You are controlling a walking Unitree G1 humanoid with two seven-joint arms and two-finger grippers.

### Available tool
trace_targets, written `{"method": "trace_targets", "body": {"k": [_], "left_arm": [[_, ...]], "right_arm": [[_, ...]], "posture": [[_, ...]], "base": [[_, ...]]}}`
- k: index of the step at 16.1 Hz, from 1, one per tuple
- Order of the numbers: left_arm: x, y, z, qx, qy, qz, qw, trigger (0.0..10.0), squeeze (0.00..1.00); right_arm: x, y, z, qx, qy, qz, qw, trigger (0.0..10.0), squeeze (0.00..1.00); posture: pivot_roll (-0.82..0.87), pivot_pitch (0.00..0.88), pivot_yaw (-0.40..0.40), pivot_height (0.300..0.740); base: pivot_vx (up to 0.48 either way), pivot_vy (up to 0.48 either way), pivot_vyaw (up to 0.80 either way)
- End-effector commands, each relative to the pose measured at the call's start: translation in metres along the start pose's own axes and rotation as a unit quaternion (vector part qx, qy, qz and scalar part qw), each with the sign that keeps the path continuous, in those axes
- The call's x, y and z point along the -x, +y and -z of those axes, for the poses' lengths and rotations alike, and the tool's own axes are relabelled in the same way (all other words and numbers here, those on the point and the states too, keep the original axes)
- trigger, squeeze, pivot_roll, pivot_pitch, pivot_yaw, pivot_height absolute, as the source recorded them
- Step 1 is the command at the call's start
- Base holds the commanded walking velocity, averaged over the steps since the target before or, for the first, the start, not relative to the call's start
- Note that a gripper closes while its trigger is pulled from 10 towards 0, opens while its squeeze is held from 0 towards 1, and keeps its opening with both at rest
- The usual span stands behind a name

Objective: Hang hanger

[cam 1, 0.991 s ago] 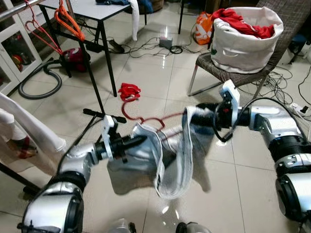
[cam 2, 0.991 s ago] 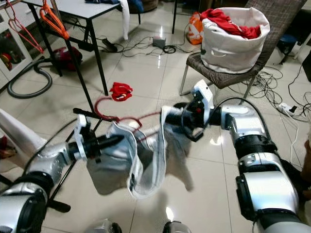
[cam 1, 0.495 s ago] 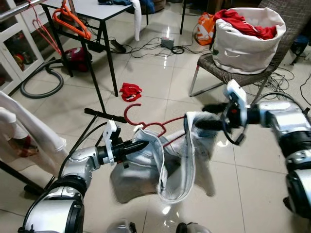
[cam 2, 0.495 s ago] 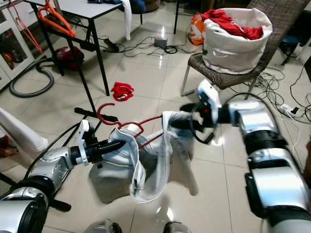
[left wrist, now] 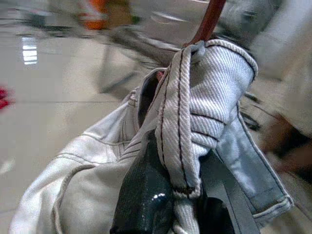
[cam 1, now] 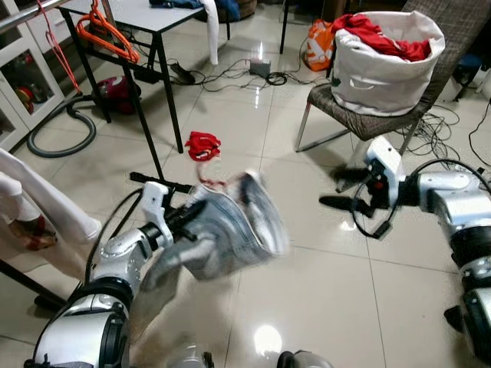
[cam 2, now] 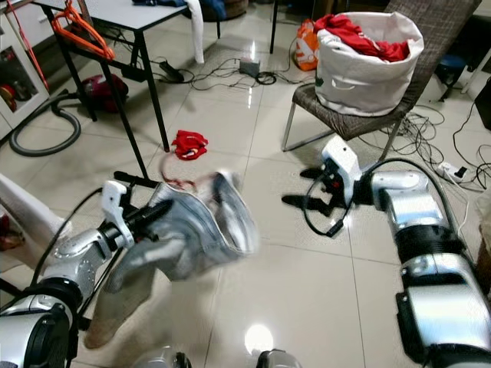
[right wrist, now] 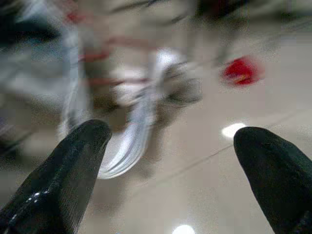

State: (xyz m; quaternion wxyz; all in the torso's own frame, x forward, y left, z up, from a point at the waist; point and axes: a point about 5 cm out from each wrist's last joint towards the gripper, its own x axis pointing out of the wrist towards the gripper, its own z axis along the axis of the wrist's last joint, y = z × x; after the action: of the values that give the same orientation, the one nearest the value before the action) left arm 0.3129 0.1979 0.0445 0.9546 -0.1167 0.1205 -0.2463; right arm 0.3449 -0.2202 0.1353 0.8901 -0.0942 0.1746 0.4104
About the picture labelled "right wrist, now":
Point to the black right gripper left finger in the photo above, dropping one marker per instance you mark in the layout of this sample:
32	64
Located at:
58	185

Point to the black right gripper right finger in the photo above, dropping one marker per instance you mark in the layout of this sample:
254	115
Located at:
278	175

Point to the red crumpled cloth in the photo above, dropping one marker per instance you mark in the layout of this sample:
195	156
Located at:
240	72

